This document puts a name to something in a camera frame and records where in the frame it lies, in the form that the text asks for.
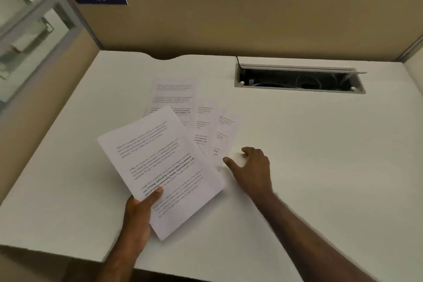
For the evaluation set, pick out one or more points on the person's right hand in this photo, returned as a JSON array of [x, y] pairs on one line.
[[256, 172]]

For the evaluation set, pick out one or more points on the grey framed glass partition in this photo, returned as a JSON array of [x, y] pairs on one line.
[[31, 34]]

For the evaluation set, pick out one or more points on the person's left hand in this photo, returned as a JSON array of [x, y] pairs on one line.
[[138, 222]]

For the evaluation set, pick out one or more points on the person's right thumb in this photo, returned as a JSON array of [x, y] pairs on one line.
[[232, 166]]

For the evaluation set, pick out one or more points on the grey partition frame corner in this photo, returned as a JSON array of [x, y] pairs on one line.
[[410, 48]]

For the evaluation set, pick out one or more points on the white printed paper sheet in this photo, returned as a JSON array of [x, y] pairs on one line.
[[205, 126], [224, 133], [165, 166], [173, 93]]

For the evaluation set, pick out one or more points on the person's left thumb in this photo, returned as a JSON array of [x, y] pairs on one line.
[[152, 197]]

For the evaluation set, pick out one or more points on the beige side partition panel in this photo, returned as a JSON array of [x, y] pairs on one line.
[[43, 103]]

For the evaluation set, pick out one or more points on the person's right forearm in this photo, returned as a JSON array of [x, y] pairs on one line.
[[307, 238]]

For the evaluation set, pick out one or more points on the beige fabric partition panel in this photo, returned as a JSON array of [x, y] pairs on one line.
[[244, 24]]

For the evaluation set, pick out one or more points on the person's left forearm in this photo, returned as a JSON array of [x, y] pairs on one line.
[[124, 263]]

